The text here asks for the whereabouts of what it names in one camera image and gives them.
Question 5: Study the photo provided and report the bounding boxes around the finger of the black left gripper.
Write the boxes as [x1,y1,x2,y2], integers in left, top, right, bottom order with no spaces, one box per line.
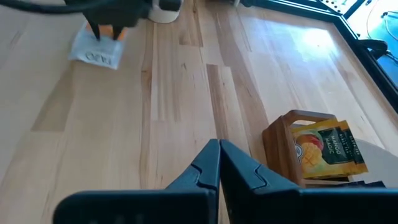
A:
[111,24,124,41]
[88,20,103,42]

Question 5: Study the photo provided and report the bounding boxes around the white perforated panel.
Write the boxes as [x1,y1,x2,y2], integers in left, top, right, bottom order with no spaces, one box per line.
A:
[320,0,358,15]

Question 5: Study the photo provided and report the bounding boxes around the white cylindrical stand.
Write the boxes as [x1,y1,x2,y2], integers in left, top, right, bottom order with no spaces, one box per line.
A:
[148,0,184,24]

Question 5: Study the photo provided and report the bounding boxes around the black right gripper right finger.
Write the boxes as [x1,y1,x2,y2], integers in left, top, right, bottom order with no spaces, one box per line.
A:
[220,139,398,224]

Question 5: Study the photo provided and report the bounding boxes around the mango foil tea packet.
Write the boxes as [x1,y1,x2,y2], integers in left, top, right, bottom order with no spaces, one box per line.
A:
[290,119,358,180]
[337,119,370,175]

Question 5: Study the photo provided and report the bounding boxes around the black table edge frame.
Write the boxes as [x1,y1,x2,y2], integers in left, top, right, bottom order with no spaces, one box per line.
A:
[248,0,398,113]

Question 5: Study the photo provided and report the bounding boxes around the white flat sheet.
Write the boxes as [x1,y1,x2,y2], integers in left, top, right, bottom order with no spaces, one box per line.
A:
[348,138,398,189]

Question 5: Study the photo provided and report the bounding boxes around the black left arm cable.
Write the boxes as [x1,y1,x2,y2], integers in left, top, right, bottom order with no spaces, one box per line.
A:
[0,0,86,15]

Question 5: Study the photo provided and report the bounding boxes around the black clamp bracket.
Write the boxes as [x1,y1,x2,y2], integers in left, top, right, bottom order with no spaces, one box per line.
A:
[357,39,390,60]

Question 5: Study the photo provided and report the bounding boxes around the dark wooden tea box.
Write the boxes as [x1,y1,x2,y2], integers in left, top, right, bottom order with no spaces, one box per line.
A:
[262,108,351,189]

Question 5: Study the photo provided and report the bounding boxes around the Tazo orange white tea packet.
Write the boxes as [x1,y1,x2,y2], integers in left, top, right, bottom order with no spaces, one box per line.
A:
[68,21,127,70]

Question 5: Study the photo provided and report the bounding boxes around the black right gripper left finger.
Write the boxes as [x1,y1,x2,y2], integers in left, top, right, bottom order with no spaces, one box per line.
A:
[52,139,222,224]

